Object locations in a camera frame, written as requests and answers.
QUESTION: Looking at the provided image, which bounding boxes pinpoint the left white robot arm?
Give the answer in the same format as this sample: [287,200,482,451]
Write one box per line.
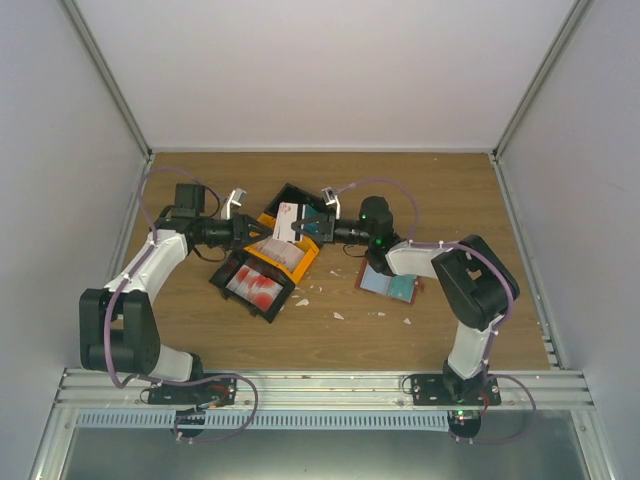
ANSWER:
[79,183,272,404]

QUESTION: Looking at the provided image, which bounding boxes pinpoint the red patterned card stack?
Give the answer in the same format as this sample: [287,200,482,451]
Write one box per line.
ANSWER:
[226,265,283,312]

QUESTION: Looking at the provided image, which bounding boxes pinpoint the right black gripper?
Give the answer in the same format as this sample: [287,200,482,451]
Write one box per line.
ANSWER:
[292,214,374,247]

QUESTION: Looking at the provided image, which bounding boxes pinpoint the white cards in orange bin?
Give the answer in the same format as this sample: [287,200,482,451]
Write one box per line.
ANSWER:
[252,238,305,271]

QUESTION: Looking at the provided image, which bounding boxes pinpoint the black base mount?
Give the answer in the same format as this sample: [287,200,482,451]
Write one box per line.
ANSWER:
[400,373,502,407]
[139,378,237,408]

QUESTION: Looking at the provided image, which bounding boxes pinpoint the aluminium front rail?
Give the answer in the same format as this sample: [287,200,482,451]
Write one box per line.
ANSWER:
[54,369,594,410]

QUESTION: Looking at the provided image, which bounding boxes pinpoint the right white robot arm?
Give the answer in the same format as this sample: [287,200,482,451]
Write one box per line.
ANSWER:
[289,193,520,405]

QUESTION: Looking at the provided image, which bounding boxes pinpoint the orange plastic bin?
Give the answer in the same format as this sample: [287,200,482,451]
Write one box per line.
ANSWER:
[245,237,320,285]

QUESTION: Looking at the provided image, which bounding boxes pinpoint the grey slotted cable duct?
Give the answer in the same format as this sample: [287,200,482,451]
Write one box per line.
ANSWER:
[76,409,449,432]

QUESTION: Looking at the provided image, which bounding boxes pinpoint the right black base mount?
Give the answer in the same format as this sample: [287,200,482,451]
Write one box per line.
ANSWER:
[400,373,502,407]

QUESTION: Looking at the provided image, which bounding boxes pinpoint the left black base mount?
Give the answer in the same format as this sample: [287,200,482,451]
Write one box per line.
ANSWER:
[139,378,237,408]

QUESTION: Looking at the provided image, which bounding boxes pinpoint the black bin with red cards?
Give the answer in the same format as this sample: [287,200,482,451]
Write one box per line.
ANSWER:
[209,250,295,323]

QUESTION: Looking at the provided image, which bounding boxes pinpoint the brown leather card holder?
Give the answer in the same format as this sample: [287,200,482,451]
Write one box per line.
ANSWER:
[355,259,424,305]

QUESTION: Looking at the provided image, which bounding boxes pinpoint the white red-print credit card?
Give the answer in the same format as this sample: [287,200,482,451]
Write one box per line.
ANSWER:
[273,202,300,243]

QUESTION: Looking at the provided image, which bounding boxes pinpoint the black bin with teal cards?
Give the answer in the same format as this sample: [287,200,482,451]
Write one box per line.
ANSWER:
[263,183,332,248]

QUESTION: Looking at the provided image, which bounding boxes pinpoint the teal credit card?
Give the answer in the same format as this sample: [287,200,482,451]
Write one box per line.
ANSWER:
[387,275,417,304]

